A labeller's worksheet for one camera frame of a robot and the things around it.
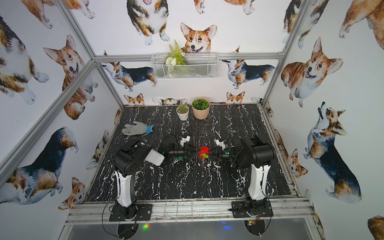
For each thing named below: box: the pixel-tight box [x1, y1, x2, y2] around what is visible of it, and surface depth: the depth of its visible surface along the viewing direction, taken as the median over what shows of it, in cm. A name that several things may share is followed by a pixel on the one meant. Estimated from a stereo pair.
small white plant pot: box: [176, 106, 190, 121], surface depth 109 cm
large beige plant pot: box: [191, 97, 211, 120], surface depth 109 cm
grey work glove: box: [121, 121, 154, 136], surface depth 107 cm
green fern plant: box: [165, 39, 187, 66], surface depth 85 cm
